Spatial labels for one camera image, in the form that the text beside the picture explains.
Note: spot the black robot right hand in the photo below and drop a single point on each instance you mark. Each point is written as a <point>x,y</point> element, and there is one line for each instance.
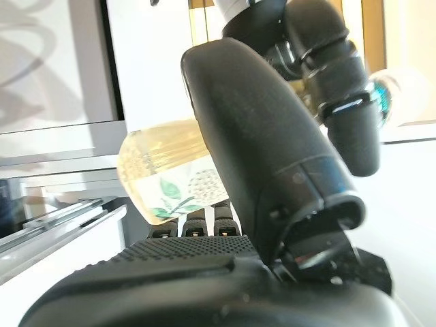
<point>245,119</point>

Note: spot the tall white cabinet panel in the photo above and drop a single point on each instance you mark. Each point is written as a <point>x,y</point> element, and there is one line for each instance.
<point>146,68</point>

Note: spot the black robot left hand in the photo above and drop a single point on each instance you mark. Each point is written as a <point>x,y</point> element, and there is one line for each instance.
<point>316,34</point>

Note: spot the white kitchen counter cabinet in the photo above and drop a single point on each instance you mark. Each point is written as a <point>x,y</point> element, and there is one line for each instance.
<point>408,204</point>

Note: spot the tea bottle with white cap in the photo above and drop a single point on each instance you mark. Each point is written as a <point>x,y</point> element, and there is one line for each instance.
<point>153,160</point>

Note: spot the stainless steel fridge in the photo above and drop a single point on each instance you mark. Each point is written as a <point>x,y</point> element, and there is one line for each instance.
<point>51,68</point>

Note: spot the white fridge drawer, dark front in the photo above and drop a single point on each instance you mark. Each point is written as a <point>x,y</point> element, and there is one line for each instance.
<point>68,231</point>

